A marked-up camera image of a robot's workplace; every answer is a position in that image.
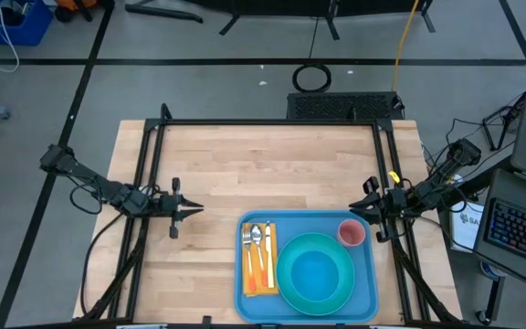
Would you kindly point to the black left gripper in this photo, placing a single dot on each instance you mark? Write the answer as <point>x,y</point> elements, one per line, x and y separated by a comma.
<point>175,228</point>

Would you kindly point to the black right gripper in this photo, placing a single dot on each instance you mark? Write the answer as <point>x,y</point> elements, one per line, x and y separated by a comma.
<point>393,203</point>

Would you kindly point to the pink plastic cup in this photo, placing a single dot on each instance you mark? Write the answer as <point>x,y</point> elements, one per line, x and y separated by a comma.
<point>351,233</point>

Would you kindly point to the blue plastic bowl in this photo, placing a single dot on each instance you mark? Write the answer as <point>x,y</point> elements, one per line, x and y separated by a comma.
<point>315,275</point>

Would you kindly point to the yellow cloth napkin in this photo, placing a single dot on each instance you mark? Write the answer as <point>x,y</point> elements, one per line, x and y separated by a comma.
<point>247,292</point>

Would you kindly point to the teal plastic plate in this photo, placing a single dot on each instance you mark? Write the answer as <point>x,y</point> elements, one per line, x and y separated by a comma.
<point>281,274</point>

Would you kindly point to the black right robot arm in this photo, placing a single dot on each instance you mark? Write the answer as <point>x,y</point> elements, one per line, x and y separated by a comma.
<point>445,169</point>

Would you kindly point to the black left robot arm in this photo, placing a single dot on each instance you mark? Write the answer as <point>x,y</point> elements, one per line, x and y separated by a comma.
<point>85,176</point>

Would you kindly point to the blue plastic tray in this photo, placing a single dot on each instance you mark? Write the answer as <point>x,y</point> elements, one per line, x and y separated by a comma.
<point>308,221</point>

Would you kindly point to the yellow tape tag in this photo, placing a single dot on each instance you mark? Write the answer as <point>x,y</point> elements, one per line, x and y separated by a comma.
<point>394,177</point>

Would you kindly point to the white box with logo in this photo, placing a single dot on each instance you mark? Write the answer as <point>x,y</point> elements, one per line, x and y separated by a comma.
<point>466,228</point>

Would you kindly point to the black mesh computer case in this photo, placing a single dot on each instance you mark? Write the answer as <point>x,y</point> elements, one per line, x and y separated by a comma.
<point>345,106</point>

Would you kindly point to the computer keyboard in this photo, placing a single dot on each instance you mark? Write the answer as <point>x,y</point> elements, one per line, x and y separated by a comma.
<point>518,228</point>

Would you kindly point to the orange shop vacuum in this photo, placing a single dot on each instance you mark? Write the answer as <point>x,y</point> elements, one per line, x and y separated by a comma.
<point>73,3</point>

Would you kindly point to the blue storage bin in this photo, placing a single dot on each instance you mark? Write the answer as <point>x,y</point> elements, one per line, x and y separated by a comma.
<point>34,27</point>

